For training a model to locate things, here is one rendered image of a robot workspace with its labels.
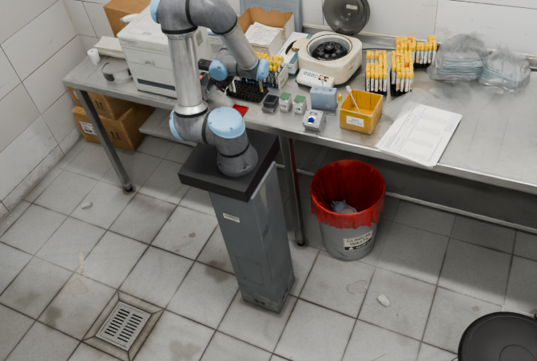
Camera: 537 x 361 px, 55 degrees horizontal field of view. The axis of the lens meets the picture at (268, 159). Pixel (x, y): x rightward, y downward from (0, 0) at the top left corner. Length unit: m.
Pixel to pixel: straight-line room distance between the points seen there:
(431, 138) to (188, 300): 1.45
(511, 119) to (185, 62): 1.24
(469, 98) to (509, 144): 0.29
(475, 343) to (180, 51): 1.31
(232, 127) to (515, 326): 1.11
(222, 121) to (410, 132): 0.74
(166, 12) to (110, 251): 1.72
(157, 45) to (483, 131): 1.34
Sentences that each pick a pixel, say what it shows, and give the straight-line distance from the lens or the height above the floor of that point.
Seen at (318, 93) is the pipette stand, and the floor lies 0.97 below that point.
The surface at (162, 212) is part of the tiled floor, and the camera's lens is 3.09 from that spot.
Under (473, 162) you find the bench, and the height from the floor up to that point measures 0.88.
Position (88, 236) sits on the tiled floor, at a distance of 3.16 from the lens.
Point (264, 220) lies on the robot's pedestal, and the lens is 2.02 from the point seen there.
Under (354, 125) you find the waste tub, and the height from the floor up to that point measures 0.91.
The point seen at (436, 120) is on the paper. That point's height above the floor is 0.89.
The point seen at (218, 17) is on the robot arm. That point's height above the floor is 1.50.
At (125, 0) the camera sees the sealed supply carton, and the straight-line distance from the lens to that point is 2.86.
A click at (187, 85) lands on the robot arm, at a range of 1.73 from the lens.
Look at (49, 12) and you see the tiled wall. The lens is 3.50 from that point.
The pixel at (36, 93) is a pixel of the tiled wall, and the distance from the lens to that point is 3.49.
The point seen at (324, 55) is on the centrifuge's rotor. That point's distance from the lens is 2.29.
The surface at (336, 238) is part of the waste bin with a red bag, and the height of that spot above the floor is 0.22.
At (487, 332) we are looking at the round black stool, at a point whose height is 0.65.
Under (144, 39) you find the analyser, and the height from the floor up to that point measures 1.17.
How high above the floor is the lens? 2.28
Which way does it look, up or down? 45 degrees down
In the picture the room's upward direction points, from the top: 10 degrees counter-clockwise
